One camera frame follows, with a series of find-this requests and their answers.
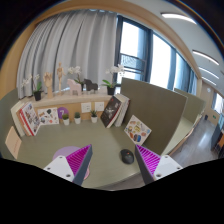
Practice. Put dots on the white orchid centre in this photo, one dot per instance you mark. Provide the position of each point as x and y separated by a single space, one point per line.
76 70

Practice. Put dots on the pink horse figurine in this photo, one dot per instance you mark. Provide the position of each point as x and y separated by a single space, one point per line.
74 87

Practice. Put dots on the small potted plant left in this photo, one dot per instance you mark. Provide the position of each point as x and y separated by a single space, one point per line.
65 118

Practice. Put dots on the white orchid black pot left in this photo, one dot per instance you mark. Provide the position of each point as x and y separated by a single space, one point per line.
37 85

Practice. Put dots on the purple round question mark sign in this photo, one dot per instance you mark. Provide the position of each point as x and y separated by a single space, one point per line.
61 111

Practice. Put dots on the wooden shelf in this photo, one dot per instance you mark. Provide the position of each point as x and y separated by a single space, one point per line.
71 102

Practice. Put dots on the colourful picture card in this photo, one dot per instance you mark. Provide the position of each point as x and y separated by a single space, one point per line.
137 131

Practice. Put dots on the wooden mannequin figure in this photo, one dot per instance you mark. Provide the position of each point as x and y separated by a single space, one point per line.
60 73

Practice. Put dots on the white illustrated card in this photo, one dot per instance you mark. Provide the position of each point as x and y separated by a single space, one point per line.
48 116

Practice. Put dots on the grey curtain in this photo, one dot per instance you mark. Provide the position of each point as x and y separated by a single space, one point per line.
83 38

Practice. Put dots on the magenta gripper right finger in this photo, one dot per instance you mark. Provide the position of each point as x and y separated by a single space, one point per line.
154 167

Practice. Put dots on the white wall socket left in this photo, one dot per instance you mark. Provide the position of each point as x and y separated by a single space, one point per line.
85 107

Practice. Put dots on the dark horse figurine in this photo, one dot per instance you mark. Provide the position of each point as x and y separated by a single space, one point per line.
90 85

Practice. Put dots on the wooden hand model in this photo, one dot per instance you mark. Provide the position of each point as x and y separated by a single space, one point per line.
48 83

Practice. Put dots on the small potted plant middle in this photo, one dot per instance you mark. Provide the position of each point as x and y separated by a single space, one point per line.
77 118

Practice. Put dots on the small potted plant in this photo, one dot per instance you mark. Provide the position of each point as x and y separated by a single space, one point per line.
94 117
65 118
77 118

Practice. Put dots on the olive desk partition panel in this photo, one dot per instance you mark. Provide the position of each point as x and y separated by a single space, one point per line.
158 108

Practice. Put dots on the tan kraft card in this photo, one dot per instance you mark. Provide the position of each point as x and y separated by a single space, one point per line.
13 142

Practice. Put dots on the white wall socket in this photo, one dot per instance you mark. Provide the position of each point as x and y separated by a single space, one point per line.
99 106
85 107

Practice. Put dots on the small potted plant right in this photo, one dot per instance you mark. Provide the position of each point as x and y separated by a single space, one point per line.
94 117

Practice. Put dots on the white wall socket right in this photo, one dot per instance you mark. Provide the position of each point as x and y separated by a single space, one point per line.
99 106

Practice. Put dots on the black red book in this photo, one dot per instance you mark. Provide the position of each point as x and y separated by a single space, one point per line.
110 111

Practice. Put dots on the black computer mouse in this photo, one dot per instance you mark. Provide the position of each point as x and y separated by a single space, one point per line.
127 156

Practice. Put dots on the white orchid black pot right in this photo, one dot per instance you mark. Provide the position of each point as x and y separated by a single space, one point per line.
112 83

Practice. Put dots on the red white illustrated book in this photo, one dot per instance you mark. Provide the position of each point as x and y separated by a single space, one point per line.
30 118

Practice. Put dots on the white orchid black pot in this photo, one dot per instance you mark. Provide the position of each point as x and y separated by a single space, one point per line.
37 85
112 83

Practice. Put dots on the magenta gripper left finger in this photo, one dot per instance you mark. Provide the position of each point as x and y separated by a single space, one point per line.
74 167

